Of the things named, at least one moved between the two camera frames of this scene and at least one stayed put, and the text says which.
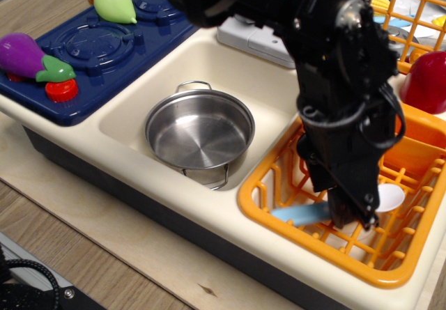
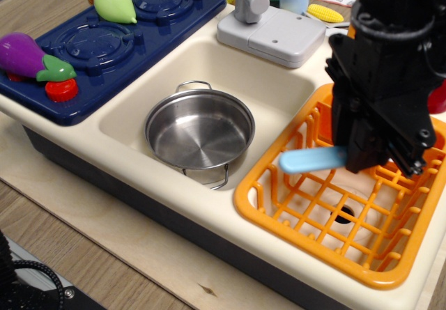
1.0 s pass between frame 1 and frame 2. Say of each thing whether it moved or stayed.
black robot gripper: moved
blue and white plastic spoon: moved
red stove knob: stayed
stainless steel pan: stayed
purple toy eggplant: stayed
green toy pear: stayed
